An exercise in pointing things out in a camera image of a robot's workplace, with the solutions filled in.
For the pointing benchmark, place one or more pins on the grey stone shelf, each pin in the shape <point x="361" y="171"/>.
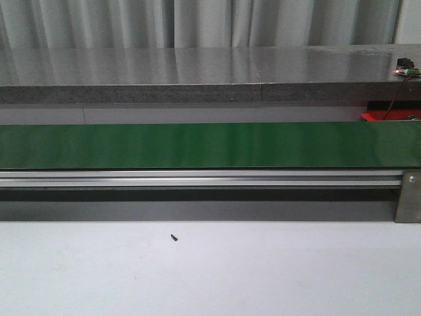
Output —
<point x="206" y="75"/>

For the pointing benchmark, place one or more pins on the green conveyor belt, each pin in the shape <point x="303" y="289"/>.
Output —
<point x="381" y="144"/>

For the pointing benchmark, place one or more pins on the red plastic bin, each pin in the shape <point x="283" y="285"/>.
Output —
<point x="401" y="110"/>

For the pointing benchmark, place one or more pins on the small green circuit board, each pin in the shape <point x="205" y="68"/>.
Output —
<point x="405" y="67"/>

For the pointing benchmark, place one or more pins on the grey pleated curtain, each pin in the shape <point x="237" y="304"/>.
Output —
<point x="180" y="24"/>

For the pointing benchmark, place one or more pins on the aluminium conveyor frame rail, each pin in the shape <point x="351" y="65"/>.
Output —
<point x="201" y="178"/>

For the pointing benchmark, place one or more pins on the metal conveyor support bracket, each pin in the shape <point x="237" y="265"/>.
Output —
<point x="408" y="209"/>

